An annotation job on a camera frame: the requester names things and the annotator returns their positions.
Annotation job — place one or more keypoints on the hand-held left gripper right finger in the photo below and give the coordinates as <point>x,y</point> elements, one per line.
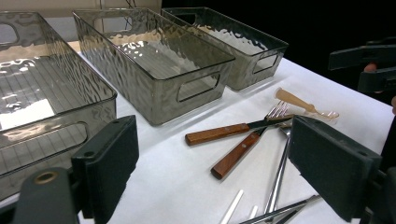
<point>333,165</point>

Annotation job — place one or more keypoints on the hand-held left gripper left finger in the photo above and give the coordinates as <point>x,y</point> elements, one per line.
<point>109,168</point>

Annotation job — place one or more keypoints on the metal chopstick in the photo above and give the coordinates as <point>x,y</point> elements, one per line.
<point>289,206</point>
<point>289,216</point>

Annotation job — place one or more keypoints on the beige spoon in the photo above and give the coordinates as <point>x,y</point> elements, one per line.
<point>292,99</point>

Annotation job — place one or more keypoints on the grey mesh tray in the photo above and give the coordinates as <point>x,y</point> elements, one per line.
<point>149,99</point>
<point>46,93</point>

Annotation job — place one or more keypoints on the clear straw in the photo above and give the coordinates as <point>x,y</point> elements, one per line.
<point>253,212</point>

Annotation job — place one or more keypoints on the clear grey plastic bin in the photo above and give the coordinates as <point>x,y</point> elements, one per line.
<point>243,77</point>

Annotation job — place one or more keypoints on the black curtain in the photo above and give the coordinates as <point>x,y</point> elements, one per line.
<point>311,25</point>

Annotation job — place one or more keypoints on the beige wooden desk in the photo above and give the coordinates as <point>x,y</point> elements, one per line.
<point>46,6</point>

